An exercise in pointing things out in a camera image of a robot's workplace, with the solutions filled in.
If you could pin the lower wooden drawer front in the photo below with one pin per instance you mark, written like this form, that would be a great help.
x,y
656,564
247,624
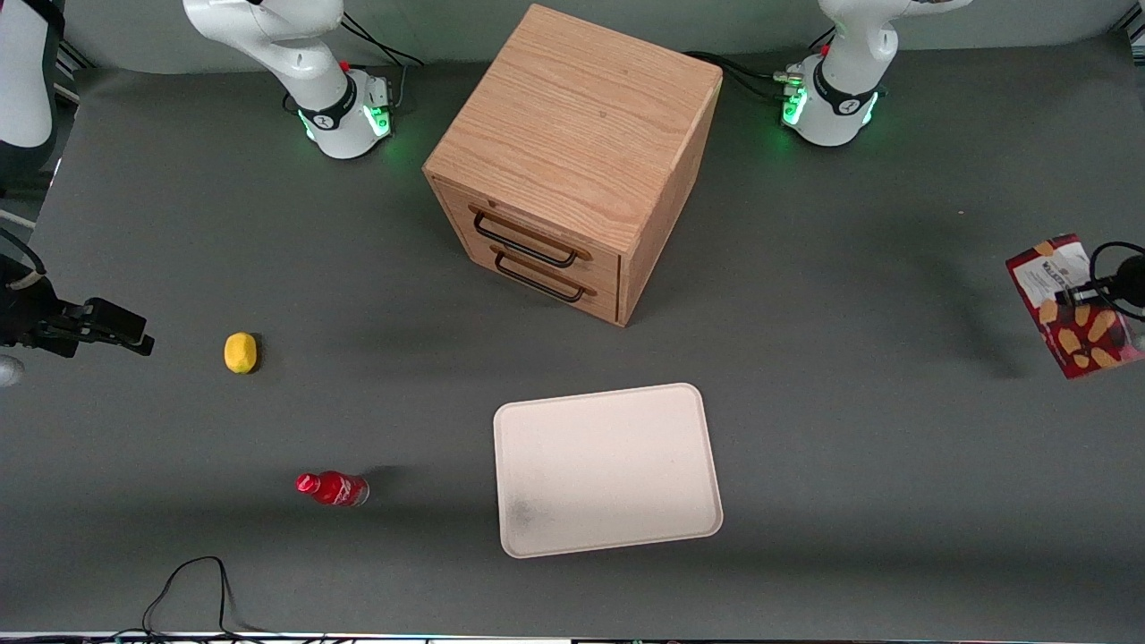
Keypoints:
x,y
595,300

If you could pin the cream rectangular plastic tray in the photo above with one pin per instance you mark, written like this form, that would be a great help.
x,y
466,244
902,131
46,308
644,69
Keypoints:
x,y
604,470

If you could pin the upper wooden drawer front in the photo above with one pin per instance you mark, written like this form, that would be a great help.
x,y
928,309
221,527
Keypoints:
x,y
537,228

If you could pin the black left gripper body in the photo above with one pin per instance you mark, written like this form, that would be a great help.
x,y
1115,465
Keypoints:
x,y
1134,279

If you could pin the aluminium frame profile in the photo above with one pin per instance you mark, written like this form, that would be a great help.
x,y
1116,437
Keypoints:
x,y
72,67

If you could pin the light oak wooden drawer cabinet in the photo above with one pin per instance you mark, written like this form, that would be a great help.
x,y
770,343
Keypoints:
x,y
572,116

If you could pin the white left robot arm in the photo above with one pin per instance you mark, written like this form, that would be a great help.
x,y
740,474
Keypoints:
x,y
845,89

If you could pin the red cookie box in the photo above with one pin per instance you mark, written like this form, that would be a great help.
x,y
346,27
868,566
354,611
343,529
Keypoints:
x,y
1042,277

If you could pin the small red soda bottle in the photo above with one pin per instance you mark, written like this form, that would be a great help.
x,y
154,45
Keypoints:
x,y
335,488

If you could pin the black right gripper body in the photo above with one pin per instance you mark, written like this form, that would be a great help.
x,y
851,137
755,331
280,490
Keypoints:
x,y
25,317

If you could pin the wooden drawer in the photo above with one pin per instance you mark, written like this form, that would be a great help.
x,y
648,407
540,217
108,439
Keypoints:
x,y
595,300
537,228

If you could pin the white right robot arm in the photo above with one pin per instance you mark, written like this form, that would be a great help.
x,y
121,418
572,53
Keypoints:
x,y
304,63

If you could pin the yellow lemon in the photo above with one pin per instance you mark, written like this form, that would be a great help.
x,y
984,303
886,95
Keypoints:
x,y
240,352

